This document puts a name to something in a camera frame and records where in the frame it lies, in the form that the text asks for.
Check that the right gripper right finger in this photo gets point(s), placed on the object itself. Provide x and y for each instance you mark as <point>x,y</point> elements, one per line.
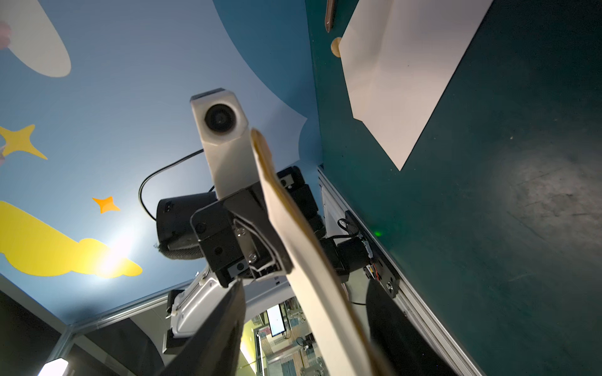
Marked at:
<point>398,340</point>

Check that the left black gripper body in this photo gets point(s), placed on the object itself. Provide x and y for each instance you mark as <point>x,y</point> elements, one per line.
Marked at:
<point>233,235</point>

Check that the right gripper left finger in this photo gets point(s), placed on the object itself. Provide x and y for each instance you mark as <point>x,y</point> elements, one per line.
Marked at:
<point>214,348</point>

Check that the cream paper sheet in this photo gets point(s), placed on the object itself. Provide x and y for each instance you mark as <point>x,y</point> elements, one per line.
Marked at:
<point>343,344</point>

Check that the white paper sheet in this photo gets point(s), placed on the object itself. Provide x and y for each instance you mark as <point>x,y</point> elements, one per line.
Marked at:
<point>398,58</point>

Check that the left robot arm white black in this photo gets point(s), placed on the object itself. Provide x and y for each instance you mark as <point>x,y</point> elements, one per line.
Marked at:
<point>189,308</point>

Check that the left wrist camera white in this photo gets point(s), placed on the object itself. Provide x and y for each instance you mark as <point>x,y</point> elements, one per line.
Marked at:
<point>224,131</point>

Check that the aluminium rail base frame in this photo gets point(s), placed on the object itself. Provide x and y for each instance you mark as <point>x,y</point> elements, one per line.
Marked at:
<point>410,304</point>

